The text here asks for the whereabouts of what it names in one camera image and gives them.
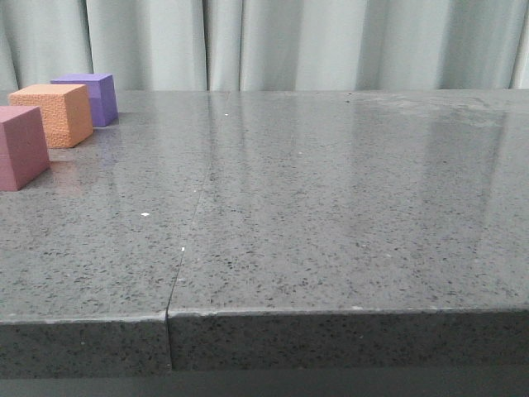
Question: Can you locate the grey-white curtain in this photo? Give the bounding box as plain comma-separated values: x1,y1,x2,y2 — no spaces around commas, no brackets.
1,1,528,91

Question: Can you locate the pink foam cube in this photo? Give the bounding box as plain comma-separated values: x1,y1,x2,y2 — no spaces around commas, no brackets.
1,106,50,191

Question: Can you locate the orange foam cube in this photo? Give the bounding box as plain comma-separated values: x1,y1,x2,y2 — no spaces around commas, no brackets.
7,84,93,148

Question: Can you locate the purple foam cube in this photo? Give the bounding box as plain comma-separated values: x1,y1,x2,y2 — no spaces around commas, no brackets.
50,74,118,127

